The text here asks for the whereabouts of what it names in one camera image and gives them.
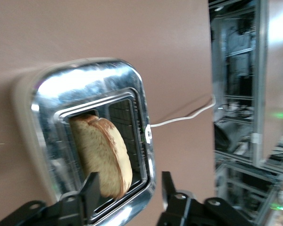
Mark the slice of brown-crust bread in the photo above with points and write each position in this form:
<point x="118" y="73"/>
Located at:
<point x="101" y="150"/>

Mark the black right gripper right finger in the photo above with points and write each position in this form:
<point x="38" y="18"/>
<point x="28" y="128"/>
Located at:
<point x="177" y="207"/>

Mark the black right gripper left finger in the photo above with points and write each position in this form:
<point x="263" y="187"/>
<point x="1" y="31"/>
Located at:
<point x="89" y="200"/>

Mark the aluminium frame rack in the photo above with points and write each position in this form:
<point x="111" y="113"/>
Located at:
<point x="240" y="70"/>

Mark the beige chrome two-slot toaster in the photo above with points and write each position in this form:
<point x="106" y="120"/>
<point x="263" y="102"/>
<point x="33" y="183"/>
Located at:
<point x="68" y="87"/>

